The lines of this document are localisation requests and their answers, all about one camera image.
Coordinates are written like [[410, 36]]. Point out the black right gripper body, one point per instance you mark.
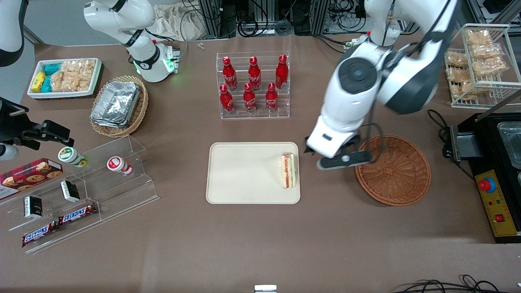
[[12, 127]]

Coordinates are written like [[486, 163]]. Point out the triangular sandwich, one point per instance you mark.
[[288, 171]]

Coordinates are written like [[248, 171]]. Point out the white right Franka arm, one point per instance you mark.
[[122, 20]]

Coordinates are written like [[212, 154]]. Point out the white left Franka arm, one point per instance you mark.
[[358, 73]]

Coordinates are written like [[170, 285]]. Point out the brown round wicker basket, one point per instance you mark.
[[395, 175]]

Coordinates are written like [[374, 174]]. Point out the beige plastic tray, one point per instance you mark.
[[244, 173]]

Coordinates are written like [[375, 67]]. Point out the light oval wicker basket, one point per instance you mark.
[[140, 110]]

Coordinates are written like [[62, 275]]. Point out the green lid yogurt bottle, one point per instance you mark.
[[71, 156]]

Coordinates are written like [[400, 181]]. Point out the white rectangular snack bin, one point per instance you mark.
[[61, 94]]

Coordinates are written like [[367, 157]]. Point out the red tartan cookie box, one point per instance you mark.
[[28, 177]]

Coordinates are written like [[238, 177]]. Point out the teal snack box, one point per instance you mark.
[[52, 68], [46, 84]]

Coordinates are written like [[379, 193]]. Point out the yellow snack box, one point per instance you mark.
[[38, 81]]

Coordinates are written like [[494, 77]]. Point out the clear acrylic bottle rack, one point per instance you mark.
[[285, 101]]

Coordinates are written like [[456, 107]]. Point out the clear bag rice crackers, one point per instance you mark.
[[63, 79], [86, 73]]

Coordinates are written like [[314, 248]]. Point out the red cola bottle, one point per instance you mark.
[[249, 101], [254, 75], [271, 99], [226, 101], [230, 75], [281, 73]]

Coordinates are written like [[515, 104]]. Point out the small black white box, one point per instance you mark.
[[70, 191], [33, 207]]

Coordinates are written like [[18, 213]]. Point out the stacked aluminium foil containers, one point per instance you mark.
[[116, 103]]

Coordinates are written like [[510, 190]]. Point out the red lid yogurt bottle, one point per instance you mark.
[[118, 165]]

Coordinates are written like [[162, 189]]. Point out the Snickers chocolate bar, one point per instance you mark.
[[38, 235], [77, 214]]

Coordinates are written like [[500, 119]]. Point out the clear acrylic step shelf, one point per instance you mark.
[[122, 191]]

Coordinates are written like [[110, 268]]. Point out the grey metal box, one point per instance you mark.
[[462, 142]]

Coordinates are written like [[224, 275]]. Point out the clear bag fried snacks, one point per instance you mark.
[[479, 37], [486, 51], [491, 66], [472, 89], [460, 74], [456, 60]]

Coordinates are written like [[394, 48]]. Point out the black machine housing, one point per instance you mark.
[[484, 162]]

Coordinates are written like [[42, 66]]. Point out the small white block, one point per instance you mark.
[[265, 289]]

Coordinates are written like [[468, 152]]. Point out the grey metal bar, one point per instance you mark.
[[498, 106]]

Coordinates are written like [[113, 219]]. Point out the black equipment rack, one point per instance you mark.
[[228, 16]]

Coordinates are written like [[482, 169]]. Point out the clear glass container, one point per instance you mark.
[[511, 142]]

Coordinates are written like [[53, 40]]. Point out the yellow emergency stop box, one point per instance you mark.
[[498, 207]]

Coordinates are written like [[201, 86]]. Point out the beige crumpled cloth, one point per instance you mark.
[[175, 22]]

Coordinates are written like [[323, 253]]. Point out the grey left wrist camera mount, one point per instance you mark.
[[344, 160]]

